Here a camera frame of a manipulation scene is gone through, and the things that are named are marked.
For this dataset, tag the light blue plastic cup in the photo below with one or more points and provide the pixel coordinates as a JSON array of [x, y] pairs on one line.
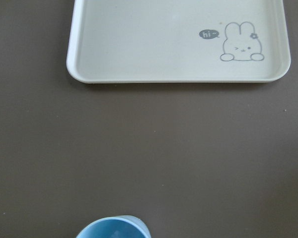
[[125, 226]]

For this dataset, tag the cream rabbit tray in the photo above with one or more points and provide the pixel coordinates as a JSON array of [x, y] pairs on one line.
[[148, 41]]

